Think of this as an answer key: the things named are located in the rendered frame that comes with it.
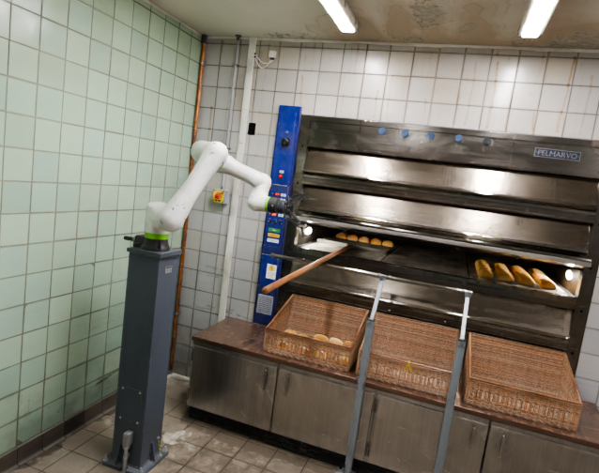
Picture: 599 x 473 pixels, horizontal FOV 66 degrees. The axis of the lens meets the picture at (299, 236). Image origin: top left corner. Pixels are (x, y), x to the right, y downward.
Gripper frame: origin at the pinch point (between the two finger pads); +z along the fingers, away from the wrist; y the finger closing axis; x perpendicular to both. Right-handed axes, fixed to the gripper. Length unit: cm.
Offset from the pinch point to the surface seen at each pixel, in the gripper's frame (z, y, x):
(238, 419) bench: -29, 137, -1
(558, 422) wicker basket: 144, 88, -5
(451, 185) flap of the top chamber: 72, -26, -53
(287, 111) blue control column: -42, -62, -52
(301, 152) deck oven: -29, -35, -56
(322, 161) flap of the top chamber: -14, -31, -55
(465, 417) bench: 100, 96, 0
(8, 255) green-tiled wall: -118, 36, 91
